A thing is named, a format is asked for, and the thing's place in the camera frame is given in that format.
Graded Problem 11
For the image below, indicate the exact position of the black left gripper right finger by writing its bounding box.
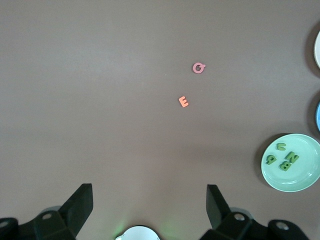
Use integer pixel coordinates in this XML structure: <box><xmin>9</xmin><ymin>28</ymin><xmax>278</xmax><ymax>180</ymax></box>
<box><xmin>199</xmin><ymin>184</ymin><xmax>311</xmax><ymax>240</ymax></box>

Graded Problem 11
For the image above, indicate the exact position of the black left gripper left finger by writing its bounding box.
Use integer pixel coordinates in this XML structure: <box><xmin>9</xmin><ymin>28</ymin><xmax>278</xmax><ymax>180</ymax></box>
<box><xmin>0</xmin><ymin>183</ymin><xmax>94</xmax><ymax>240</ymax></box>

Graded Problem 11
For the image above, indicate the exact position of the green foam letter P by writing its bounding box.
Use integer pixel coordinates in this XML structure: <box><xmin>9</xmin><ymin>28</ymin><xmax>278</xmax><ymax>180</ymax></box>
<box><xmin>264</xmin><ymin>154</ymin><xmax>277</xmax><ymax>166</ymax></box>

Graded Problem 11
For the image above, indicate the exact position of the green foam letter B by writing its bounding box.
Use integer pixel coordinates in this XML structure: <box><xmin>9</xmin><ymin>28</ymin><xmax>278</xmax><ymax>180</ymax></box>
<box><xmin>278</xmin><ymin>160</ymin><xmax>292</xmax><ymax>172</ymax></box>

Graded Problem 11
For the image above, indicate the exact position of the green foam letter N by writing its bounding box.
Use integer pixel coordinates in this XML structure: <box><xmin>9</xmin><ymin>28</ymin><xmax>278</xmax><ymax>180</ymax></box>
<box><xmin>284</xmin><ymin>151</ymin><xmax>300</xmax><ymax>164</ymax></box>

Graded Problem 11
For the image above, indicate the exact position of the green plate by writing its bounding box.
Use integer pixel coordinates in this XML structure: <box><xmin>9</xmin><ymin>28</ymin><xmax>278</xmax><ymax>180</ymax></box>
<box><xmin>260</xmin><ymin>133</ymin><xmax>320</xmax><ymax>193</ymax></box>

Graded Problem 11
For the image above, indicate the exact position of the orange foam letter E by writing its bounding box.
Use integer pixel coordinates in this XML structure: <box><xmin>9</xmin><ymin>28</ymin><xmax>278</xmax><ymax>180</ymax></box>
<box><xmin>178</xmin><ymin>95</ymin><xmax>190</xmax><ymax>109</ymax></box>

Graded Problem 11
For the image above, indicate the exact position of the blue plate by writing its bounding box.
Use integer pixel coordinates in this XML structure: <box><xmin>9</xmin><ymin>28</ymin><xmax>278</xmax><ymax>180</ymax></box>
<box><xmin>315</xmin><ymin>101</ymin><xmax>320</xmax><ymax>133</ymax></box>

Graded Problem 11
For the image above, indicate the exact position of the pink foam letter Q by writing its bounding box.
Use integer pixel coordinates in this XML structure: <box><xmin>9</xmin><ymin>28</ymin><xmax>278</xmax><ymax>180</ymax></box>
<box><xmin>192</xmin><ymin>62</ymin><xmax>207</xmax><ymax>74</ymax></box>

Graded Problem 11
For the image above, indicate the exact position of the beige plate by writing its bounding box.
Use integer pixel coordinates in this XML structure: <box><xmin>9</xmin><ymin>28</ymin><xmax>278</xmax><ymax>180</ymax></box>
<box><xmin>313</xmin><ymin>31</ymin><xmax>320</xmax><ymax>70</ymax></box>

